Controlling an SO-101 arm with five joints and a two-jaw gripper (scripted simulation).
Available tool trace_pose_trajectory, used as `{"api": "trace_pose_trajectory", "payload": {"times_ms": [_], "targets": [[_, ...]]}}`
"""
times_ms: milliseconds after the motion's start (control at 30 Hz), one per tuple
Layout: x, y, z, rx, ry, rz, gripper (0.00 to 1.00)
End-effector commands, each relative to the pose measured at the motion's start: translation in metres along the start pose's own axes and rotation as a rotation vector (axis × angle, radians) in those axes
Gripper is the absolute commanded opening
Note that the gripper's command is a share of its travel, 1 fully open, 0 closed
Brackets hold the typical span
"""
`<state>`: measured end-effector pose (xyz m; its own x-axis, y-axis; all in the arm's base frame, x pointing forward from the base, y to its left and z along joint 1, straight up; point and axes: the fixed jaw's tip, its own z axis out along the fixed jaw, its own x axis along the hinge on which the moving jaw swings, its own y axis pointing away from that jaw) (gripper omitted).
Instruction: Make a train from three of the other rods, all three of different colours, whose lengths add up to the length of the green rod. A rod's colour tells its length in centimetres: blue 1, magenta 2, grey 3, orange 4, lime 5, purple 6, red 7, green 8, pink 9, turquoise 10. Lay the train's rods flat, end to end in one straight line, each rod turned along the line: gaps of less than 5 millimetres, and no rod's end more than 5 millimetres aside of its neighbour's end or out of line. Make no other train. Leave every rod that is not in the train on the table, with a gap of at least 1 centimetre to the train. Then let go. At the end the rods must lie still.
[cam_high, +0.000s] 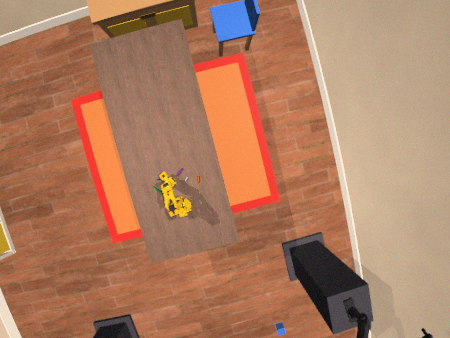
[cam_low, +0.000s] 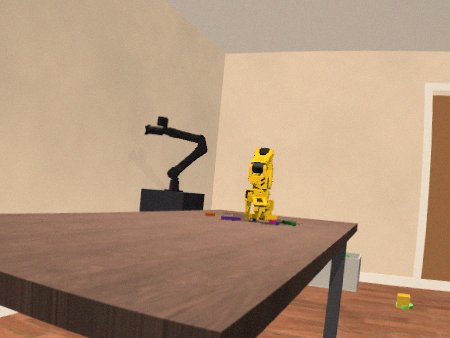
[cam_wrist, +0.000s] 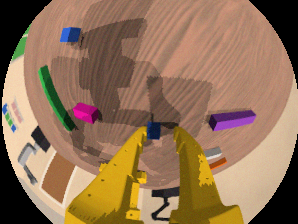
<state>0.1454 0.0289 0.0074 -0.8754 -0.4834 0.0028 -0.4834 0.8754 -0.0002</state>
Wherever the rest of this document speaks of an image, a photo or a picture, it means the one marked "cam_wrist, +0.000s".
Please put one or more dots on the small blue cube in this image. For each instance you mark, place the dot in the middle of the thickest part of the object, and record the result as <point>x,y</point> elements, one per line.
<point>70,34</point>
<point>153,130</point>

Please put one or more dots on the green rod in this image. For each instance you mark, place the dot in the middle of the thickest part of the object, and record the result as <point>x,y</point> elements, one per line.
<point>53,98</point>

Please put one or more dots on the orange rod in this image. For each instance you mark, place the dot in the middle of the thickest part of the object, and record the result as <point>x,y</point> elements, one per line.
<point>218,163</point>

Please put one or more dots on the magenta rod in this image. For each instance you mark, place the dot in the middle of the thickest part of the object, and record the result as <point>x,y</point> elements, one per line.
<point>86,112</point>

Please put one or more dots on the purple rod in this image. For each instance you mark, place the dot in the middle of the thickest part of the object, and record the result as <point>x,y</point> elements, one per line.
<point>229,120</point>

